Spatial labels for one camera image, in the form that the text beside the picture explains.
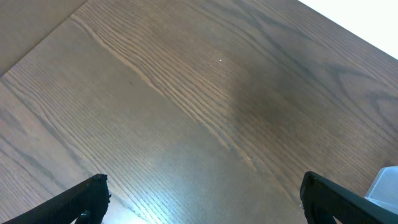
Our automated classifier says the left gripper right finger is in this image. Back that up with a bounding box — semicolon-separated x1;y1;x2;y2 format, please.
300;171;397;224

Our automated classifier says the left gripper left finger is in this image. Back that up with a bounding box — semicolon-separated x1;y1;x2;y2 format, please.
4;174;111;224

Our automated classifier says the clear plastic storage bin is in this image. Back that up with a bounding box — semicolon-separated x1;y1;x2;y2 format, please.
364;166;398;214

